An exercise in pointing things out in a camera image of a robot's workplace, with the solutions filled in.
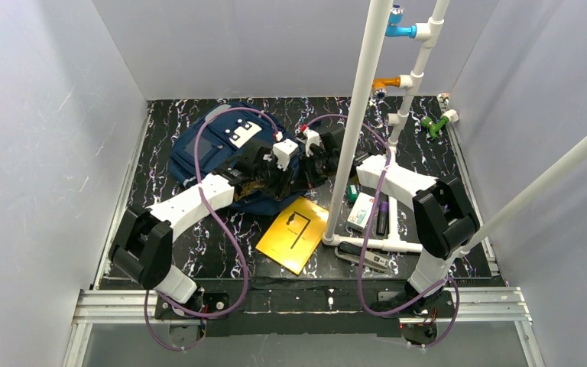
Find navy blue student backpack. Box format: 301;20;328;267
169;102;293;188

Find yellow notebook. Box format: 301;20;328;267
256;197;329;275

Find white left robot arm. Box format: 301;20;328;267
108;139;300;304

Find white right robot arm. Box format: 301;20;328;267
299;125;480;298

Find small green eraser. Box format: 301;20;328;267
346;184;359;204

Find black pen on notebook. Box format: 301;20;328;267
286;211;311;249

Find white rectangular box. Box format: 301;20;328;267
346;193;374;232

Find purple marker pen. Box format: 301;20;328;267
375;200;389;236

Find orange pipe valve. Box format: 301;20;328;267
371;76;401;99

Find grey stapler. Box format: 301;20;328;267
335;240;390;274

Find green pipe valve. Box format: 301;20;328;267
420;115;451;139

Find blue pipe valve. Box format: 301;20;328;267
384;4;417;39

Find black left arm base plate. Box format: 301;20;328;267
154;288;231;320

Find white PVC pipe frame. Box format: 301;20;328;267
322;0;587;255

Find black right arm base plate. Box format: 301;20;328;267
369;288;455;319

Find aluminium rail frame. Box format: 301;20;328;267
63;109;548;367

